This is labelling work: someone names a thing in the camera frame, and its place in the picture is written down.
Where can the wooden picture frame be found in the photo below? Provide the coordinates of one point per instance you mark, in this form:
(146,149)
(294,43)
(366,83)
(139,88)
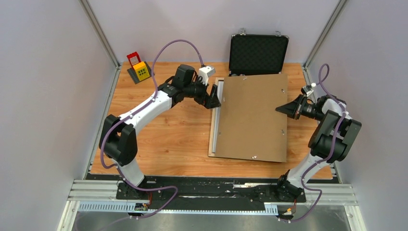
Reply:
(210,154)

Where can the autumn leaves photo print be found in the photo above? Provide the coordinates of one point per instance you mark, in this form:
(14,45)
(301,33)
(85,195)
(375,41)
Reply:
(217,115)

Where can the yellow red toy block house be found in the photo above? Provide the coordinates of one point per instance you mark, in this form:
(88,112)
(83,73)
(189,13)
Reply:
(139,70)

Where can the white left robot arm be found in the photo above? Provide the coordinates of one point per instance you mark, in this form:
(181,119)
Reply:
(119,133)

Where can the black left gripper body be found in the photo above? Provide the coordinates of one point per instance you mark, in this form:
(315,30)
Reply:
(197,91)

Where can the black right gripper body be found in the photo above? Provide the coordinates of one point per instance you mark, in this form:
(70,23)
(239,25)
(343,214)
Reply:
(309,110)

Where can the black poker chip case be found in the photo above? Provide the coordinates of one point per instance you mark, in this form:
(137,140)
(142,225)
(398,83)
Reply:
(257,54)

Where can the brown backing board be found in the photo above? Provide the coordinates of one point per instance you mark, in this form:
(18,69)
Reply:
(249,126)

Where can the aluminium front rail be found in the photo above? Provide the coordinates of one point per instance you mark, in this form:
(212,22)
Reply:
(98,192)

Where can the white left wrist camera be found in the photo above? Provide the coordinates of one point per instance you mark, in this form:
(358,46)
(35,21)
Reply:
(204,73)

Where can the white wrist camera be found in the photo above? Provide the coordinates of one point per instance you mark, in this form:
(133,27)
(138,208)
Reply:
(204,73)
(308,90)

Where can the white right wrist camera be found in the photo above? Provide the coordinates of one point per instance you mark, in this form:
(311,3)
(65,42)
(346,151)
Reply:
(308,90)

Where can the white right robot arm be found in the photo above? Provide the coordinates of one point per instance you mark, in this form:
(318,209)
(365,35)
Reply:
(330,142)

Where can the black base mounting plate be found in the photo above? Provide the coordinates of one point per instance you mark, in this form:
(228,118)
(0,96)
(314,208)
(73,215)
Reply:
(200,193)

